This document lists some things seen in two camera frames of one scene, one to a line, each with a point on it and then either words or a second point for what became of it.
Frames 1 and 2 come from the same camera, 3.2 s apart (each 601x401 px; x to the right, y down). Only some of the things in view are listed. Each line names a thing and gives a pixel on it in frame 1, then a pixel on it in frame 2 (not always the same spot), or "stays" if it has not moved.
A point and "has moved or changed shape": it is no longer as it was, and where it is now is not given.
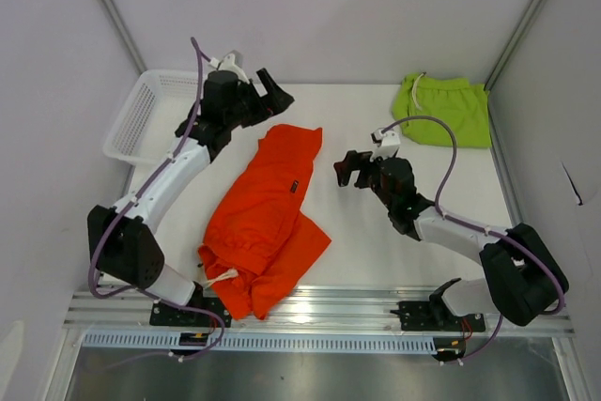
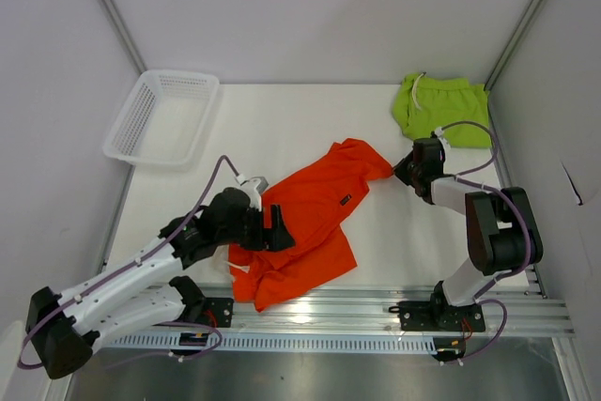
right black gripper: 353,161 → 399,169
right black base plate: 437,316 stays
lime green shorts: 461,105 stays
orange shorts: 260,237 has moved or changed shape
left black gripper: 275,100 → 274,239
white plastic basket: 146,132 stays
